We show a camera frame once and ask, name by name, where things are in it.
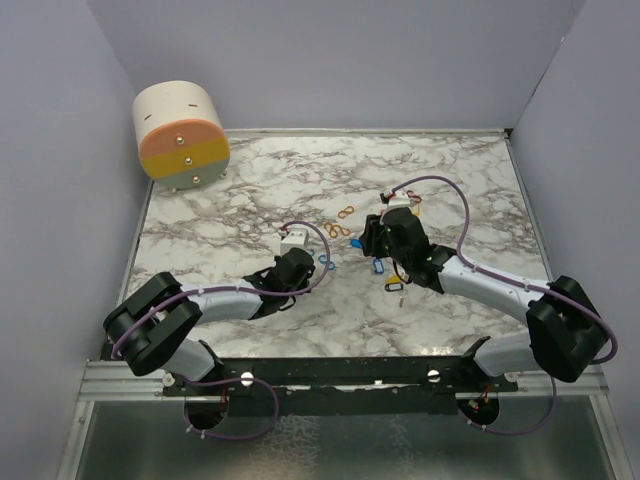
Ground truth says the black mounting rail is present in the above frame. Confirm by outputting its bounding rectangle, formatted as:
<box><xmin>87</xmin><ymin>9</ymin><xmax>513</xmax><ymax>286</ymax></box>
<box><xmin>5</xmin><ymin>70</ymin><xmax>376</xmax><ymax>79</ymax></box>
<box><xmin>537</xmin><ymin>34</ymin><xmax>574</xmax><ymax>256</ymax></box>
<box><xmin>164</xmin><ymin>355</ymin><xmax>521</xmax><ymax>419</ymax></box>

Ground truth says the red S carabiner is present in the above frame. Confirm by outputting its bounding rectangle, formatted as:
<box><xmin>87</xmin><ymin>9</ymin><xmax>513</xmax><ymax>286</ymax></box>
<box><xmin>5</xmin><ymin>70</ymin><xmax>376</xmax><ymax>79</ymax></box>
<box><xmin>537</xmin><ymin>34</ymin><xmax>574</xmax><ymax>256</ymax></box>
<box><xmin>406</xmin><ymin>190</ymin><xmax>422</xmax><ymax>203</ymax></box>

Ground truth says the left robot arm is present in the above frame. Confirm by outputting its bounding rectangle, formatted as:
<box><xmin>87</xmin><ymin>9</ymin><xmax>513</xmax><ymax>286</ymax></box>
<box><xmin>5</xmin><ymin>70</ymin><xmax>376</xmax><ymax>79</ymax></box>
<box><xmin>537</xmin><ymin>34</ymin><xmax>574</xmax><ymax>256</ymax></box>
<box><xmin>103</xmin><ymin>247</ymin><xmax>315</xmax><ymax>395</ymax></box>

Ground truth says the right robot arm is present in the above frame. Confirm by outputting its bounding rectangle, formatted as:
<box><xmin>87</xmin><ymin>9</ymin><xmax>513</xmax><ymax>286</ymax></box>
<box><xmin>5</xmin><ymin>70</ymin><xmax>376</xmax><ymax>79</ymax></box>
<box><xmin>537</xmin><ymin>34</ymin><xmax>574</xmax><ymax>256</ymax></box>
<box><xmin>359</xmin><ymin>207</ymin><xmax>609</xmax><ymax>391</ymax></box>

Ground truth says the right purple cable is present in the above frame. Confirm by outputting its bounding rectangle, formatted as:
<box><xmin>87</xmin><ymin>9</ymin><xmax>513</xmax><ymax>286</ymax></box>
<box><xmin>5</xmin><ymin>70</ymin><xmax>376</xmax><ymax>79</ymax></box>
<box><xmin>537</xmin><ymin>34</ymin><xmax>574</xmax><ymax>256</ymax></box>
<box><xmin>392</xmin><ymin>175</ymin><xmax>619</xmax><ymax>434</ymax></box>

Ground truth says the pastel three-drawer cylinder box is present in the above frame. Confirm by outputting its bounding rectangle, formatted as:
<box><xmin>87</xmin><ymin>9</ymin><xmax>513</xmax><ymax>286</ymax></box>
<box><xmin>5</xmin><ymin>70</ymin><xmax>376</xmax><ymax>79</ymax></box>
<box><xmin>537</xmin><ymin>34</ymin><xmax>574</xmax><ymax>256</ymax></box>
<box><xmin>132</xmin><ymin>80</ymin><xmax>231</xmax><ymax>190</ymax></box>

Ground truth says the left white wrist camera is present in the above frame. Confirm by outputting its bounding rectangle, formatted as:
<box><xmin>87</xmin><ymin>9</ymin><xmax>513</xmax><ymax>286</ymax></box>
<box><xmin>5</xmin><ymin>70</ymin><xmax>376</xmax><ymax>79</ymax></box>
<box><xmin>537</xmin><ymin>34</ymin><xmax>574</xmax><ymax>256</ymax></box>
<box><xmin>279</xmin><ymin>226</ymin><xmax>309</xmax><ymax>256</ymax></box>

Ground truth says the blue framed key tag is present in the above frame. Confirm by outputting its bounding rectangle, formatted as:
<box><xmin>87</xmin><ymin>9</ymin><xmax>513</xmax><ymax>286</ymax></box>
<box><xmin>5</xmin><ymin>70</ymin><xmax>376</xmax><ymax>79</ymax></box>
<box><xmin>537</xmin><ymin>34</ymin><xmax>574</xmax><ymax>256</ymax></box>
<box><xmin>372</xmin><ymin>258</ymin><xmax>385</xmax><ymax>275</ymax></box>

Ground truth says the orange S carabiner far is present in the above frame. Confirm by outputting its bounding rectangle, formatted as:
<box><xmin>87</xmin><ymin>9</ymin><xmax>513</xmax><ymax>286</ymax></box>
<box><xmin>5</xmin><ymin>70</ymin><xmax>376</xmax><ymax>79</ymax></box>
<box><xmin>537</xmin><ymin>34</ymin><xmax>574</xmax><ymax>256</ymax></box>
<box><xmin>337</xmin><ymin>205</ymin><xmax>355</xmax><ymax>219</ymax></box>

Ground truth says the aluminium extrusion frame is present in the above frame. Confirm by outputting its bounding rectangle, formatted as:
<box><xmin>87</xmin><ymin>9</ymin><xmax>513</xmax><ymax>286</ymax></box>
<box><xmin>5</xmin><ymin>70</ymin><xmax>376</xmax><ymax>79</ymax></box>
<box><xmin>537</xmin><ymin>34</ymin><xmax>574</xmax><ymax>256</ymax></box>
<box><xmin>79</xmin><ymin>362</ymin><xmax>174</xmax><ymax>401</ymax></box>

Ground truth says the purple cable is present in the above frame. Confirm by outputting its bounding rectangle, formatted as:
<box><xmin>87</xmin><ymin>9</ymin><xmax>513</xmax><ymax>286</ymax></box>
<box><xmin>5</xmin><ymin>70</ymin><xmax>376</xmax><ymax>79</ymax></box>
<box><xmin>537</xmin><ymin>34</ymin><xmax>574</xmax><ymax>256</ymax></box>
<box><xmin>392</xmin><ymin>175</ymin><xmax>619</xmax><ymax>434</ymax></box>
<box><xmin>110</xmin><ymin>220</ymin><xmax>334</xmax><ymax>443</ymax></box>

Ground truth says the blue S carabiner right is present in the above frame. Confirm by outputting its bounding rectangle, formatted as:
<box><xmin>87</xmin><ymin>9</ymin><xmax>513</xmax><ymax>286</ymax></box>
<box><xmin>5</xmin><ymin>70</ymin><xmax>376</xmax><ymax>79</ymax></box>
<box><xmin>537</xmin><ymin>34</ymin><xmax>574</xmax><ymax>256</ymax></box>
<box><xmin>318</xmin><ymin>254</ymin><xmax>336</xmax><ymax>270</ymax></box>

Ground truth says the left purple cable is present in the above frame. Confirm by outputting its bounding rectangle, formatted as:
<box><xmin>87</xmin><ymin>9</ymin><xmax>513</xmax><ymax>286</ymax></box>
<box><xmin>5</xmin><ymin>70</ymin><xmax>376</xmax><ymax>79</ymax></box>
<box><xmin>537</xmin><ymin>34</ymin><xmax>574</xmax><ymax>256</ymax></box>
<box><xmin>110</xmin><ymin>220</ymin><xmax>334</xmax><ymax>443</ymax></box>

